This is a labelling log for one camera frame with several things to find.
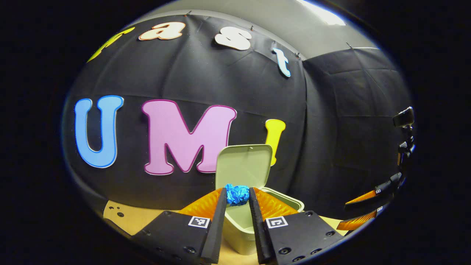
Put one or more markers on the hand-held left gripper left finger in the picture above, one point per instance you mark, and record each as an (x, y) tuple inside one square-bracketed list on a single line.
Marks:
[(217, 228)]

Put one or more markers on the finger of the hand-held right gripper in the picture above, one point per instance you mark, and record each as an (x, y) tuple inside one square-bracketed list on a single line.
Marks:
[(358, 222), (382, 191)]

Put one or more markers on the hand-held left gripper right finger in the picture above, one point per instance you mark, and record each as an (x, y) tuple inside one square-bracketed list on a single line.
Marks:
[(257, 228)]

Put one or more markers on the blue paper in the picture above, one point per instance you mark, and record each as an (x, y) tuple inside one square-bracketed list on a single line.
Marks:
[(237, 195)]

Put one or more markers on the green desktop garbage bin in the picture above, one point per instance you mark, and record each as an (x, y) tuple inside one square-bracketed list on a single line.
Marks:
[(243, 165)]

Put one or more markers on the wooden desktop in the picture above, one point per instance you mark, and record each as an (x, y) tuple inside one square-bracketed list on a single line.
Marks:
[(140, 219)]

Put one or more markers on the black backdrop cloth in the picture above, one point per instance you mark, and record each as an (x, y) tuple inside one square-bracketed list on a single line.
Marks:
[(220, 73)]

